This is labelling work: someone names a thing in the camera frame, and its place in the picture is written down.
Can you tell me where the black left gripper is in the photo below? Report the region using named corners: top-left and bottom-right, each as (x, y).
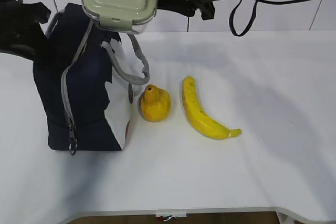
top-left (1, 2), bottom-right (51, 60)

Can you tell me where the navy and white lunch bag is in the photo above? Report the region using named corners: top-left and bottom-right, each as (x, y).
top-left (33, 3), bottom-right (150, 155)

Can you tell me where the green lidded glass container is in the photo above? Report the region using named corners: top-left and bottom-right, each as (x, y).
top-left (82, 0), bottom-right (158, 35)

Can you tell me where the yellow pear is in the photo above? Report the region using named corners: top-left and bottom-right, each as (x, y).
top-left (139, 84), bottom-right (172, 122)

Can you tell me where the yellow banana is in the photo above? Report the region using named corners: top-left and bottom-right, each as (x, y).
top-left (182, 76), bottom-right (242, 140)

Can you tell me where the white tag under table edge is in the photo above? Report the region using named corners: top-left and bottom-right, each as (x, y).
top-left (155, 209), bottom-right (187, 222)

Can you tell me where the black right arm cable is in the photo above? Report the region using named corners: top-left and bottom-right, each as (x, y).
top-left (229, 0), bottom-right (336, 37)

